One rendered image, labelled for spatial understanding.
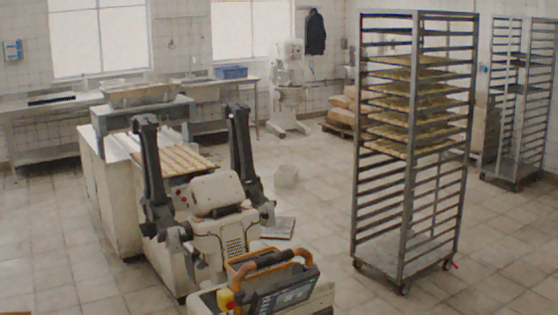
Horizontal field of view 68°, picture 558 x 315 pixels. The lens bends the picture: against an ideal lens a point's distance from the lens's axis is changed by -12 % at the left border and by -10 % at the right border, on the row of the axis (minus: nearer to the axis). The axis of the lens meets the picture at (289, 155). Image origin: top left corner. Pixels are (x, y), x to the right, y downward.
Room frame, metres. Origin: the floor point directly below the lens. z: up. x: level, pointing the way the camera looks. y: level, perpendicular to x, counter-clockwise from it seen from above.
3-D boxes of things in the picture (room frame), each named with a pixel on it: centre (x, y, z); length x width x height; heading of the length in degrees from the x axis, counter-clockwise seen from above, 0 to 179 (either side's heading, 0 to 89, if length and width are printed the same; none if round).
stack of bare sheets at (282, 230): (3.60, 0.28, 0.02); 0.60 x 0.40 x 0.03; 82
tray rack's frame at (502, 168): (4.57, -2.48, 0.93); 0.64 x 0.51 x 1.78; 123
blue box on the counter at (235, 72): (6.49, 0.79, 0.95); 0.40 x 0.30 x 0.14; 123
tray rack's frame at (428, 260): (2.87, -0.82, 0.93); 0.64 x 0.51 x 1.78; 125
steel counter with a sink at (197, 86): (5.77, 2.02, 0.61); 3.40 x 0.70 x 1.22; 121
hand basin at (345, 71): (7.47, -1.05, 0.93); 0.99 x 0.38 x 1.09; 31
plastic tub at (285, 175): (4.66, 0.03, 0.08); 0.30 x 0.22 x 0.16; 165
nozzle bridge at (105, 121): (3.22, 1.06, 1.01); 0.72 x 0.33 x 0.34; 123
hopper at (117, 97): (3.22, 1.06, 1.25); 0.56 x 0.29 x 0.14; 123
